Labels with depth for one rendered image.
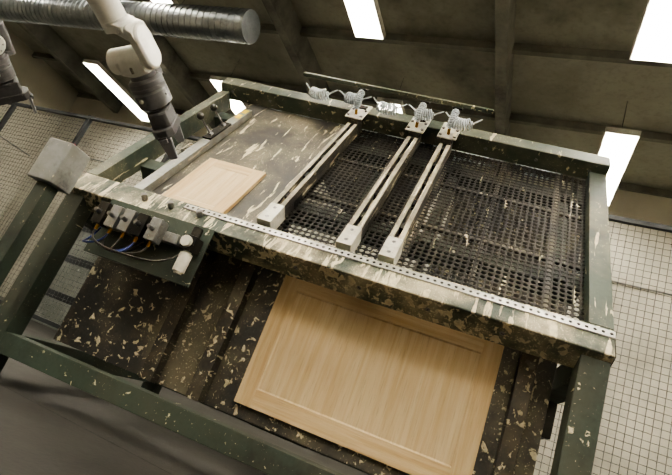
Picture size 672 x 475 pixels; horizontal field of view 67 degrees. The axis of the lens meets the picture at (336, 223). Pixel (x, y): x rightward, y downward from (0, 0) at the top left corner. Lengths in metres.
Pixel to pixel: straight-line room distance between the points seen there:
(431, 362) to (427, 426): 0.22
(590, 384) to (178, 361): 1.52
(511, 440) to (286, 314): 0.94
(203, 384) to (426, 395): 0.85
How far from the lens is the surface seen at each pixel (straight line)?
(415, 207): 2.16
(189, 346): 2.23
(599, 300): 2.01
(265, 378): 2.07
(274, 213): 2.06
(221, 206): 2.22
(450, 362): 1.99
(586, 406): 1.82
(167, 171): 2.47
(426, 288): 1.81
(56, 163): 2.28
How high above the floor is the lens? 0.38
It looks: 18 degrees up
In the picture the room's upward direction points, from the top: 21 degrees clockwise
